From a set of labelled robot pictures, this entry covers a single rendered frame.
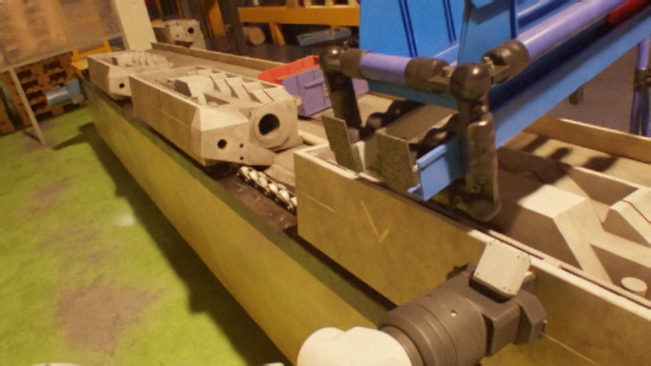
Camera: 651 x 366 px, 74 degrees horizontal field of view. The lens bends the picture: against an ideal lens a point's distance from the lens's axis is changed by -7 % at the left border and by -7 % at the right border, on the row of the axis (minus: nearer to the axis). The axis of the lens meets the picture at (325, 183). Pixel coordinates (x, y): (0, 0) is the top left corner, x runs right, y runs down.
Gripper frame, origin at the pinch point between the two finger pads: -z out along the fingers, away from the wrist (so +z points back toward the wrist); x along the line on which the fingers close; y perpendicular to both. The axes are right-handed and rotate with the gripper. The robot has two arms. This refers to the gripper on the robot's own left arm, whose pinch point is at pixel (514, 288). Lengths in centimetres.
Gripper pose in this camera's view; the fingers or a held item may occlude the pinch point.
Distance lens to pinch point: 58.3
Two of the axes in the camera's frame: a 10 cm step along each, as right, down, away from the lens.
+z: -8.2, 2.4, -5.2
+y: -0.4, -9.3, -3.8
